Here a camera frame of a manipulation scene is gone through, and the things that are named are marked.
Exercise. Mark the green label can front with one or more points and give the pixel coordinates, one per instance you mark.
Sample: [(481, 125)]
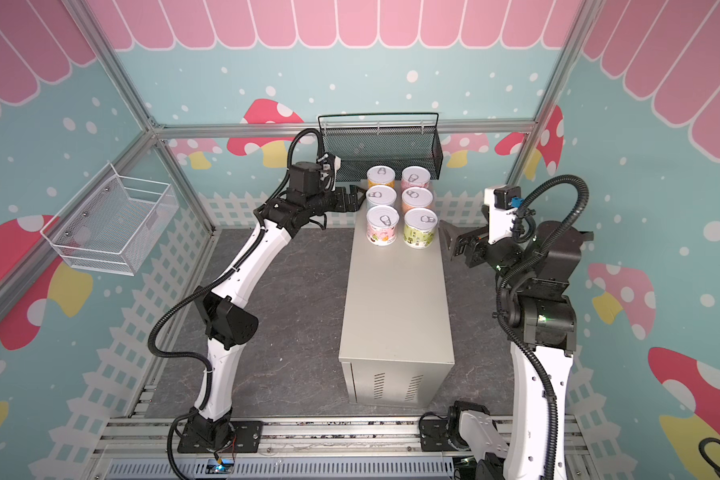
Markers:
[(420, 227)]

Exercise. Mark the beige label can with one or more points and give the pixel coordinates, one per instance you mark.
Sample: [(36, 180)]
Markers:
[(381, 224)]

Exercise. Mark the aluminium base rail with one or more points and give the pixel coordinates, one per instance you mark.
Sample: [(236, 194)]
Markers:
[(289, 448)]

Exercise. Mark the white lid can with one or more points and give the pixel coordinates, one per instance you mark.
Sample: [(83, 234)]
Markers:
[(381, 195)]

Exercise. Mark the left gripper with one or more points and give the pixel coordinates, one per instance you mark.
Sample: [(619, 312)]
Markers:
[(355, 203)]

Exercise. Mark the pink label can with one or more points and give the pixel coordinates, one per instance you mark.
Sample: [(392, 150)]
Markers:
[(415, 177)]

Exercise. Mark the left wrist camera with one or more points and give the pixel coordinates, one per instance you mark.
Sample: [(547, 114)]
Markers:
[(328, 164)]

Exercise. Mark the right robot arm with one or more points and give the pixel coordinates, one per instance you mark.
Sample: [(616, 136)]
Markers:
[(533, 247)]

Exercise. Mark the orange label can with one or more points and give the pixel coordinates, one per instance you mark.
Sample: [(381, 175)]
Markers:
[(416, 197)]

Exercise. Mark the beige metal cabinet counter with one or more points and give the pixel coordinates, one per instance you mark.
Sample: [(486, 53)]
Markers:
[(396, 347)]

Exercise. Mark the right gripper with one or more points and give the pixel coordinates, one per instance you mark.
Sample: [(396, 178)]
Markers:
[(464, 246)]

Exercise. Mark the yellow label can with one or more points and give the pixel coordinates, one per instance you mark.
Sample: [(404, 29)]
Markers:
[(381, 175)]

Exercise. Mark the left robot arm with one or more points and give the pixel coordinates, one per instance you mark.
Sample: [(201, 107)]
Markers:
[(306, 195)]

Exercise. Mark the white wire wall basket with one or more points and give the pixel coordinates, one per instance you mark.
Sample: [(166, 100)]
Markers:
[(113, 225)]

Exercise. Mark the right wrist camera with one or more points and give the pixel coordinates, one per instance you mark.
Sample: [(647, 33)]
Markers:
[(502, 203)]

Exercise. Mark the black mesh wall basket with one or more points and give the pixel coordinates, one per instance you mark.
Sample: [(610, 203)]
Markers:
[(397, 140)]

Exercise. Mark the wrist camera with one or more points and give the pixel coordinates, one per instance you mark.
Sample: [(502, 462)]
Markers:
[(502, 203), (328, 164)]

